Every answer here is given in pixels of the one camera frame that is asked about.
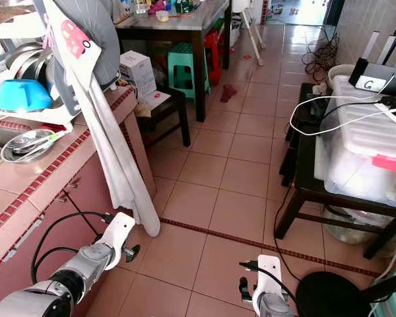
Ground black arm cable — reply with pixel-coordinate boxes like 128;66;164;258
238;261;299;314
30;211;114;286

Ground red plastic stool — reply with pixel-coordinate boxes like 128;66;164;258
203;30;226;87

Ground small dark side table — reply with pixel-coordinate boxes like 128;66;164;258
134;86;192;149

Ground black cable pile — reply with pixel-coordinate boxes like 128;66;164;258
302;33;342;85

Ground green plastic item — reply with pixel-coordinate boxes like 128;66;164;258
172;0;202;14

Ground white bucket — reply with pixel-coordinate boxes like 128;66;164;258
326;63;358;90

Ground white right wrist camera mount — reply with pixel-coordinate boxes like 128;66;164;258
251;254;285;316

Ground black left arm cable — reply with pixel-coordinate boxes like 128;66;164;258
30;211;114;286

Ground green handled utensil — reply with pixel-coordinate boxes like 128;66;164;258
26;130;75;149

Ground white dish rack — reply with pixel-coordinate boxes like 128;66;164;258
0;17;88;134

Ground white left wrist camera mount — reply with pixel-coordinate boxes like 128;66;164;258
92;211;137;269

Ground white folding chair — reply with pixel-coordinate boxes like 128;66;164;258
230;0;267;68

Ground pink plastic item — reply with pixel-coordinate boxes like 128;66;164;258
145;0;169;15

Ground green plastic stool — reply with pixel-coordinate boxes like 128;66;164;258
166;42;210;101

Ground clear storage box white lid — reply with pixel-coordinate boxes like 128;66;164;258
315;74;396;207

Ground dark red floor cloth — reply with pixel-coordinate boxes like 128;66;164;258
219;84;240;104

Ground large dark dining table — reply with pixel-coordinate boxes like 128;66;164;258
114;0;232;123

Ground white cable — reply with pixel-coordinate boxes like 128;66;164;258
288;94;396;138

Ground white cardboard box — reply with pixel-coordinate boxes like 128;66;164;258
119;50;158;100

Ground black box white label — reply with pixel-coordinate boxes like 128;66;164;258
348;57;396;101

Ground blue plastic bowl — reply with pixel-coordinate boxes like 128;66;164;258
0;79;54;114

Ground black fan pole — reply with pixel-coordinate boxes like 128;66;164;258
358;276;396;306

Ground white towel red print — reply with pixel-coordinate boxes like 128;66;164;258
41;0;162;238

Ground large pale round basin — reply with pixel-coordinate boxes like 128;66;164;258
321;205;395;246

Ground teal plastic object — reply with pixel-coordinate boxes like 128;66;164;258
365;261;396;317

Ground dark wooden bench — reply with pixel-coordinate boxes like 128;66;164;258
273;81;396;260

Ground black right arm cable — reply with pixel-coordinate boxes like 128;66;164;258
238;261;299;314

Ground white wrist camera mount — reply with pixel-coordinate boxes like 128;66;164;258
251;254;285;316
92;211;137;269

